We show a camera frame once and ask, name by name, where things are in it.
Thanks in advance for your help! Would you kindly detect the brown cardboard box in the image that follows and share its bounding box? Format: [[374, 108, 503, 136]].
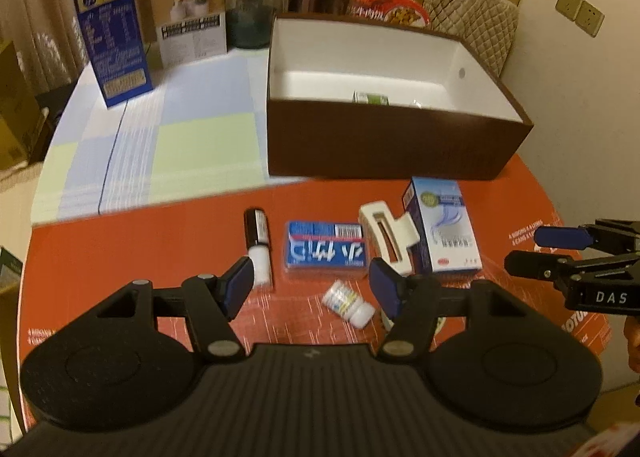
[[0, 39, 51, 172]]

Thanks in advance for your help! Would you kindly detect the white hair claw clip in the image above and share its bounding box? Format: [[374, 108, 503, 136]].
[[359, 201, 421, 275]]

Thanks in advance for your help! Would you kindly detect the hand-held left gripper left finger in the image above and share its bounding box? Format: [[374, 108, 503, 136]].
[[80, 257, 252, 363]]

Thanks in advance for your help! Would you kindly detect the white photo-print box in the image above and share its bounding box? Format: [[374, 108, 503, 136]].
[[148, 0, 228, 68]]

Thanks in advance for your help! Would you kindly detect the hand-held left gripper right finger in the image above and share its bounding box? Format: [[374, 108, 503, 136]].
[[369, 258, 546, 358]]

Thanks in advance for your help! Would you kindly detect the person's right hand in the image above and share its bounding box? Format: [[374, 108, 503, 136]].
[[624, 314, 640, 405]]

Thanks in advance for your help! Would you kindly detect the blue floss pick box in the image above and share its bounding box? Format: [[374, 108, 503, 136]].
[[284, 221, 372, 282]]

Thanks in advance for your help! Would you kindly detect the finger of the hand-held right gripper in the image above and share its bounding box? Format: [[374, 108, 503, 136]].
[[534, 226, 601, 249], [505, 251, 576, 283]]

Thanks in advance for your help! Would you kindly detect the pastel checked tablecloth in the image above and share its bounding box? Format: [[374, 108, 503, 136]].
[[31, 44, 275, 228]]

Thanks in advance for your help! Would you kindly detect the chair with quilted cover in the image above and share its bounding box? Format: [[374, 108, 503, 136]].
[[412, 0, 521, 80]]

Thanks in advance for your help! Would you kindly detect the blue and white medicine box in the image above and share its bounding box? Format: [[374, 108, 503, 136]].
[[402, 177, 483, 274]]

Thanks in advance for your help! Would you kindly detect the glass jar with green lid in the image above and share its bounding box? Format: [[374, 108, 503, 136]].
[[225, 0, 283, 50]]

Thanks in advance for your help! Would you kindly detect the small white pill bottle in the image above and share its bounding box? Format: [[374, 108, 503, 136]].
[[322, 279, 376, 329]]

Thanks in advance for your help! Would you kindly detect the tall blue carton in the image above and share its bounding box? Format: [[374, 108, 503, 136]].
[[66, 0, 153, 109]]

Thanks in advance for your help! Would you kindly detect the red printed cardboard sheet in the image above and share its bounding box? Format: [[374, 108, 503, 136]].
[[17, 152, 640, 438]]

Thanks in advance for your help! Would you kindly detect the brown storage box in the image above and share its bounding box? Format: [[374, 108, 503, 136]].
[[265, 12, 535, 182]]

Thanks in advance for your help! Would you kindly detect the red snack packet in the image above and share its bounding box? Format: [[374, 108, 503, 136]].
[[346, 0, 431, 29]]

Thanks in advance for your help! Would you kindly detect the dark roll-on bottle white cap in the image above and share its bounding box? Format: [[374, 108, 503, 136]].
[[243, 208, 275, 292]]

